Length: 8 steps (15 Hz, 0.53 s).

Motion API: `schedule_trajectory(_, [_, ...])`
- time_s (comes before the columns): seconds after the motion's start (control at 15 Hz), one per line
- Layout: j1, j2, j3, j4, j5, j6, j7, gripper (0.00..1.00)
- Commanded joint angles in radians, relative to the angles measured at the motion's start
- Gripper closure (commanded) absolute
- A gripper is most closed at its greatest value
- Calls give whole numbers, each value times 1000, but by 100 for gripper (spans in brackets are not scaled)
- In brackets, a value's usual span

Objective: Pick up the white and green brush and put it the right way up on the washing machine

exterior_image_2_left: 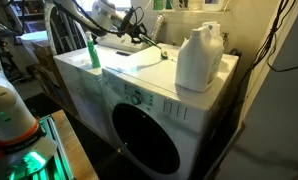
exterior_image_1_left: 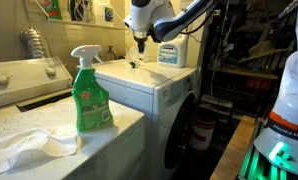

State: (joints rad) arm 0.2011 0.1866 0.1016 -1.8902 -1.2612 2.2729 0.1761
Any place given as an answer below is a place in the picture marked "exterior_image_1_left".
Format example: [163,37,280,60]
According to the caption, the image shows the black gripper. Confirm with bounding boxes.
[134,33,149,54]

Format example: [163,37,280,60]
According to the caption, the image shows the white and green brush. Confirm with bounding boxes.
[129,49,146,69]

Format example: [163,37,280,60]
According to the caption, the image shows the white front-load washing machine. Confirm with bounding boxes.
[92,59,202,180]

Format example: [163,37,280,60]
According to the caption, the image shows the clear plastic bag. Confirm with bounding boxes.
[125,45,144,66]

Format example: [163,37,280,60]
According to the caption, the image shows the large white detergent jug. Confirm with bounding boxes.
[156,33,189,69]

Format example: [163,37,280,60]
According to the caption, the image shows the white container with label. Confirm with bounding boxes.
[93,0,115,27]

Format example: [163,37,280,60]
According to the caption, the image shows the green spray bottle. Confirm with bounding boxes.
[70,44,114,133]

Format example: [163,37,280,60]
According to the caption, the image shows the white plastic storage boxes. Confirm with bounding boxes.
[199,94,234,117]

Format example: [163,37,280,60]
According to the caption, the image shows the green detergent box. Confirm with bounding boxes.
[44,0,63,21]

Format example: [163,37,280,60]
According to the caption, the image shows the red and white bucket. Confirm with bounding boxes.
[189,117,217,156]

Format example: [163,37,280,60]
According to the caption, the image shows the cluttered dark storage shelf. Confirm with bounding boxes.
[202,0,298,118]

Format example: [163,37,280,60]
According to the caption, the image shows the white dryer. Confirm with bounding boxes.
[0,56,147,180]

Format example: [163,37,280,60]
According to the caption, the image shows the wooden table board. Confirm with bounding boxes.
[209,115,257,180]

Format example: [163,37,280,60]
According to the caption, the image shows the white cloth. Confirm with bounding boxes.
[0,128,81,178]

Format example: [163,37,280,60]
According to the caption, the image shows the wall water valve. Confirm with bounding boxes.
[107,45,118,61]

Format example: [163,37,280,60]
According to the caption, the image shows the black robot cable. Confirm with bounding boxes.
[180,6,220,36]

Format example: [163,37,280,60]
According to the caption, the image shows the white wire wall shelf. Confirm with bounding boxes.
[33,0,131,34]

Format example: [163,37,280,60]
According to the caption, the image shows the coiled white cables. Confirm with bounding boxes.
[68,0,96,24]

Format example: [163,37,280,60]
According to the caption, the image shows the silver flexible vent duct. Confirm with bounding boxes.
[20,27,53,60]

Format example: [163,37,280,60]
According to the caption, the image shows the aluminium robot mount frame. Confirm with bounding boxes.
[238,119,288,180]

